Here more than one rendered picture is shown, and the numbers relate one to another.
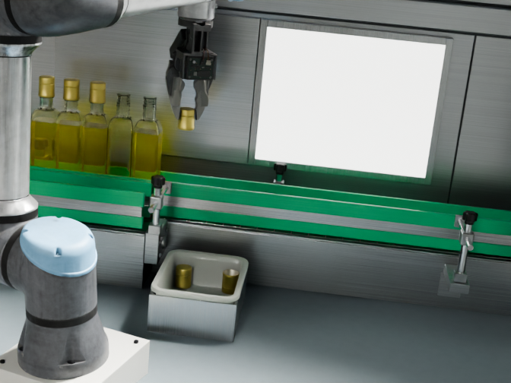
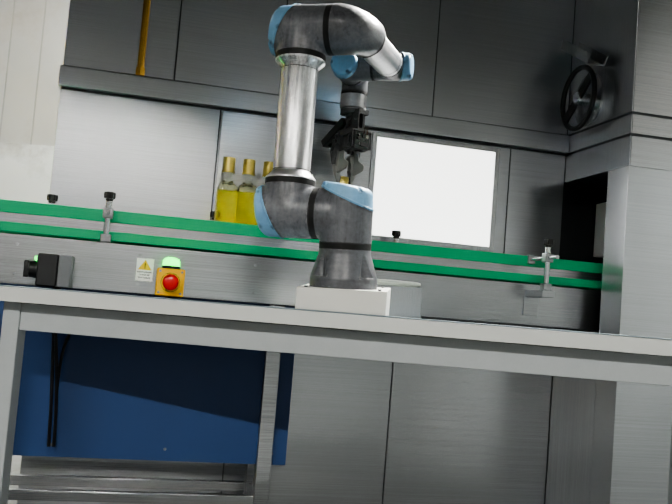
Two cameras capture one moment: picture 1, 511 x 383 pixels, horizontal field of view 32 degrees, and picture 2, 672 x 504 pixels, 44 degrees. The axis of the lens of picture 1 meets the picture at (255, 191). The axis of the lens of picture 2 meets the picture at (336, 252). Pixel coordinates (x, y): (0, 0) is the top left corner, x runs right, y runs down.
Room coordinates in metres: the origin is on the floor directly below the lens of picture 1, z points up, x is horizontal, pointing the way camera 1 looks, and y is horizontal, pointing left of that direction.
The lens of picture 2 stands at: (-0.45, 0.87, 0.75)
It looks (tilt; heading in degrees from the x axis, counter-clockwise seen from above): 4 degrees up; 343
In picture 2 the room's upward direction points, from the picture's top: 5 degrees clockwise
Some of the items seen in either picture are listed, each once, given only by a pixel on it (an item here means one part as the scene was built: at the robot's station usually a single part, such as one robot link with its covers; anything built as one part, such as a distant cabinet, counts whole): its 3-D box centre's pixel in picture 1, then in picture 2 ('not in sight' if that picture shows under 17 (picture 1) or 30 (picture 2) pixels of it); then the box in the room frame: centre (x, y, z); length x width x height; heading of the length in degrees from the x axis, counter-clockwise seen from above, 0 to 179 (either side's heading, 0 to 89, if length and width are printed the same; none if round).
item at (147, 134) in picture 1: (146, 165); not in sight; (1.88, 0.25, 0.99); 0.06 x 0.06 x 0.21; 85
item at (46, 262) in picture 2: not in sight; (54, 271); (1.73, 0.91, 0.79); 0.08 x 0.08 x 0.08; 86
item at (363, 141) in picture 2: (195, 49); (352, 131); (1.80, 0.15, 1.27); 0.09 x 0.08 x 0.12; 21
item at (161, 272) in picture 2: not in sight; (169, 283); (1.72, 0.63, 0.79); 0.07 x 0.07 x 0.07; 86
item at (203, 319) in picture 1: (201, 289); (374, 300); (1.68, 0.09, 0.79); 0.27 x 0.17 x 0.08; 176
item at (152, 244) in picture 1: (157, 241); not in sight; (1.77, 0.20, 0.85); 0.09 x 0.04 x 0.07; 176
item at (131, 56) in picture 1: (245, 91); (361, 184); (2.01, 0.04, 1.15); 0.90 x 0.03 x 0.34; 86
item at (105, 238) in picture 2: not in sight; (107, 216); (1.75, 0.80, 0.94); 0.07 x 0.04 x 0.13; 176
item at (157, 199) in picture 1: (159, 201); not in sight; (1.76, 0.20, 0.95); 0.17 x 0.03 x 0.12; 176
